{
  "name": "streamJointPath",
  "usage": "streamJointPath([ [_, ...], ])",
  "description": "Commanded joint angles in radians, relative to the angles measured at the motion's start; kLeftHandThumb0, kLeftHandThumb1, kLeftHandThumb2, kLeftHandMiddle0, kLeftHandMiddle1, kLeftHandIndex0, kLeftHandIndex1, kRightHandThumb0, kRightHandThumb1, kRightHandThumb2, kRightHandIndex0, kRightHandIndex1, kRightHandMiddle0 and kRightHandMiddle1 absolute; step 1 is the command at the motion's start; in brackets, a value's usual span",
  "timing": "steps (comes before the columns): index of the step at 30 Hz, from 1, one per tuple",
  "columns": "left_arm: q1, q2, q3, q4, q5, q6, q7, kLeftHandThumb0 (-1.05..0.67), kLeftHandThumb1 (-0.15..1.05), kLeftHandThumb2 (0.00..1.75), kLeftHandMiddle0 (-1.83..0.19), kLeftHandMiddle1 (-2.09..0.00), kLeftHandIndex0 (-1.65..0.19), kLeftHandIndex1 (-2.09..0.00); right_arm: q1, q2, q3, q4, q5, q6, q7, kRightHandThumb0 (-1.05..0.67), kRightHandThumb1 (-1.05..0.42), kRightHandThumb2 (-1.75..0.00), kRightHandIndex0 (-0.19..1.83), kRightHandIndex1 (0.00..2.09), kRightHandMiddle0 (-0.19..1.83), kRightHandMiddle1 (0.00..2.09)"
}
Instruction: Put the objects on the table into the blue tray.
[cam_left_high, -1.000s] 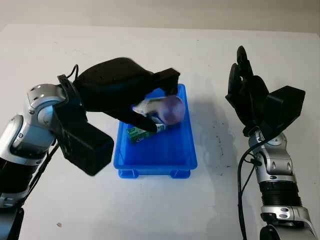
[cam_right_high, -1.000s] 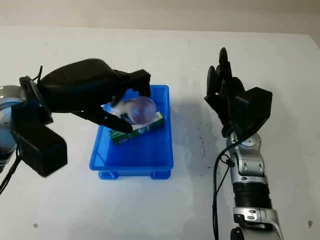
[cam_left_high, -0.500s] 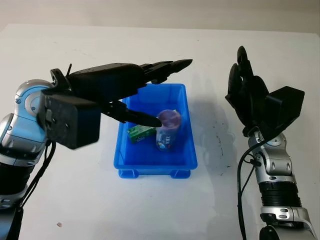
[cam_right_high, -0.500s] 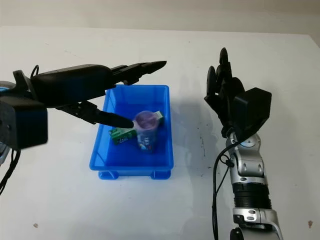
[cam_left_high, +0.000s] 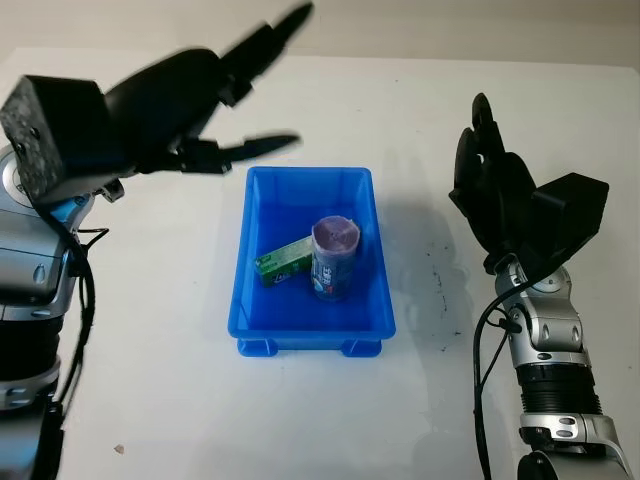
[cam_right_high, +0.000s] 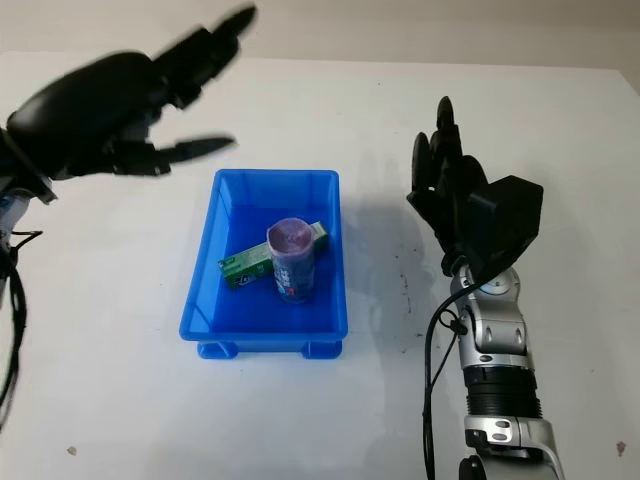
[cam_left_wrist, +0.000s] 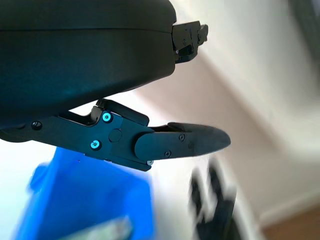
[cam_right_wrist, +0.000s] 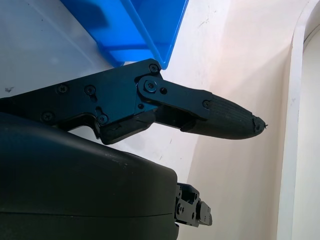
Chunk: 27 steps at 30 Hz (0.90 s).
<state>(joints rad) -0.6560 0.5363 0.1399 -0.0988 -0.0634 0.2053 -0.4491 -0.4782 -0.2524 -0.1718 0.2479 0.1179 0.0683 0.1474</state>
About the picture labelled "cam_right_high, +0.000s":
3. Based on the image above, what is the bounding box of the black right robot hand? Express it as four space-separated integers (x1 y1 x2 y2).
405 96 490 276

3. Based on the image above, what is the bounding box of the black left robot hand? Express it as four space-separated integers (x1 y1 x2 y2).
5 5 258 204

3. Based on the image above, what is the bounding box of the green milk carton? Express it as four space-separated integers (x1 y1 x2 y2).
216 221 330 292

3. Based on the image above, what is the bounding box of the blue plastic tray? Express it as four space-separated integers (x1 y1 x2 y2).
177 168 349 362

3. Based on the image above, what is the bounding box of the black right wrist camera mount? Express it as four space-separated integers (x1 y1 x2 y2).
466 175 545 276

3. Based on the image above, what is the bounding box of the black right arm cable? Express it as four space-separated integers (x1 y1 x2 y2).
421 254 484 480

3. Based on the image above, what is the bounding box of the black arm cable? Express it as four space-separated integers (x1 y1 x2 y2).
421 254 484 480
0 228 45 434

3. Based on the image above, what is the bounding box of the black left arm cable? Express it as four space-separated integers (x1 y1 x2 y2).
0 228 45 434

